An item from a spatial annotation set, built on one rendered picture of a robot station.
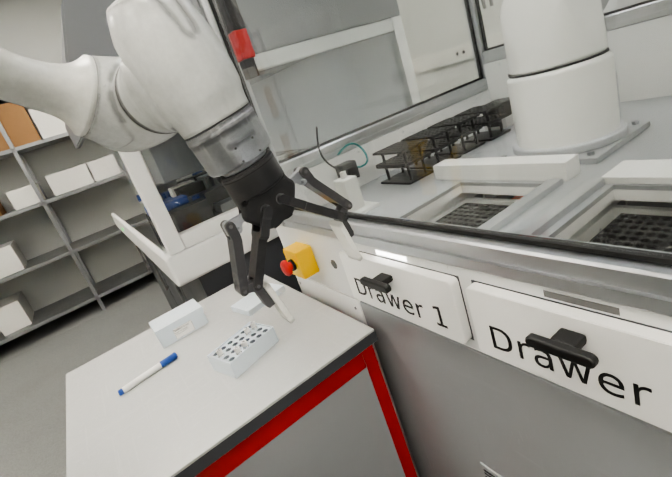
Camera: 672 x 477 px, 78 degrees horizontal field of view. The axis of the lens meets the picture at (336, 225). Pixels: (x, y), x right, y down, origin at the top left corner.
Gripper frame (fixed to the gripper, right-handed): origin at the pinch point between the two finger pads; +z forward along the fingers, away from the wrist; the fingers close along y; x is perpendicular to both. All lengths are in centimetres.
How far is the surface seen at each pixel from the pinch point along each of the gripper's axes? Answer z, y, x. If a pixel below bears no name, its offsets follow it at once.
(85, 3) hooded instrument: -63, 13, 83
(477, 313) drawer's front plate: 11.7, 11.9, -14.8
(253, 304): 20, -3, 50
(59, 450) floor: 79, -105, 185
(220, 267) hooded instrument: 19, 0, 85
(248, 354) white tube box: 17.2, -12.9, 27.3
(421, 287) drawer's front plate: 10.3, 12.0, -4.6
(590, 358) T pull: 8.9, 9.4, -31.4
